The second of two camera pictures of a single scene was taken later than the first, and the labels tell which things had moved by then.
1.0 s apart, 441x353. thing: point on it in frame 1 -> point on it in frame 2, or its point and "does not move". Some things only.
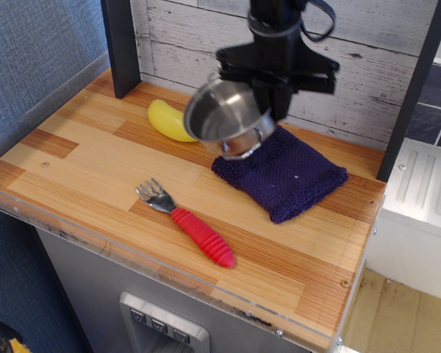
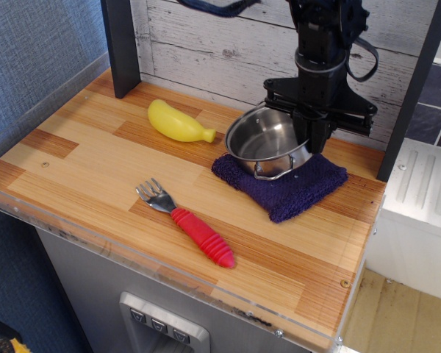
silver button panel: (135, 309) does not move
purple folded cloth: (284, 175) does not move
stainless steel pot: (228, 116) -> (267, 141)
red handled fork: (213, 244) does not move
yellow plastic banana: (170, 121) does not move
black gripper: (278, 55) -> (324, 93)
